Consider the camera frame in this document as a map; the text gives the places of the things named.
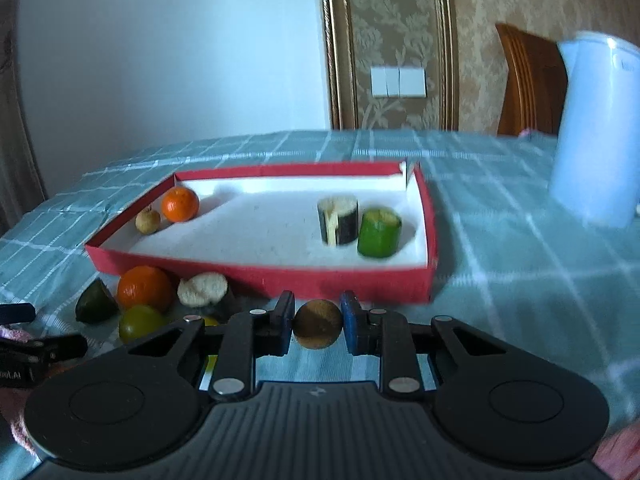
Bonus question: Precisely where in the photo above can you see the tan longan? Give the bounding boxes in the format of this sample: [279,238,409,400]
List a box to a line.
[292,299,344,350]
[135,207,162,235]

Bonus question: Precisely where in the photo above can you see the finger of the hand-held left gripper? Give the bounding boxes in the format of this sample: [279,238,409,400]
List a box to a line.
[0,334,89,363]
[0,303,36,324]

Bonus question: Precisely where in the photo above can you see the white electric kettle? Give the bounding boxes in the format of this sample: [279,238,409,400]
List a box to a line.
[547,31,640,228]

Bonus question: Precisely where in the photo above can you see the green sugarcane piece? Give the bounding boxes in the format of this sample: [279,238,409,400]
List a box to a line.
[357,207,403,259]

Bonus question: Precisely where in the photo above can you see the brown curtain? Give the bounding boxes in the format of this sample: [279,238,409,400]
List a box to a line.
[0,0,48,236]

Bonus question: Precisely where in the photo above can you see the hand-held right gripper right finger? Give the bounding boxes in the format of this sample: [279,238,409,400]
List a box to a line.
[340,290,506,396]

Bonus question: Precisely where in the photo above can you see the dark sugarcane piece with cut side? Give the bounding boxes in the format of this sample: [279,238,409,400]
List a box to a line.
[318,195,360,247]

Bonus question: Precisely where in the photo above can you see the red shallow cardboard box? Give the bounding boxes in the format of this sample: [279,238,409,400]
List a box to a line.
[84,160,440,305]

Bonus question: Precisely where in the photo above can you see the orange mandarin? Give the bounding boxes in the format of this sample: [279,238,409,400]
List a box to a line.
[117,265,174,315]
[161,186,200,223]

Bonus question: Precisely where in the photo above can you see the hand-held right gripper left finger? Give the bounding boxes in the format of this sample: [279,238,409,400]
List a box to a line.
[127,290,296,401]

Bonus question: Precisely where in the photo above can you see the gold ornate wall frame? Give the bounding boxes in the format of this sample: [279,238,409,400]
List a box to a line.
[320,0,460,132]

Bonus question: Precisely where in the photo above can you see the green avocado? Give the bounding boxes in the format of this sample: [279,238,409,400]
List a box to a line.
[75,278,121,324]

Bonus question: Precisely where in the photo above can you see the white wall switch panel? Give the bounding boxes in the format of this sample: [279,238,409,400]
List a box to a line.
[371,66,427,98]

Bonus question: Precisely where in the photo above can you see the person's left forearm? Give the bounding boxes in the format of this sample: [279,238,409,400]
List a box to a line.
[0,385,43,458]

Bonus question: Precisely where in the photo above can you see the brown wooden chair back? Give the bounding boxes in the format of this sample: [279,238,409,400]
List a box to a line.
[495,22,571,136]

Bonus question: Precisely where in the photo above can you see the green checkered tablecloth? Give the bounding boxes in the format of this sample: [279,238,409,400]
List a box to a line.
[0,129,640,480]

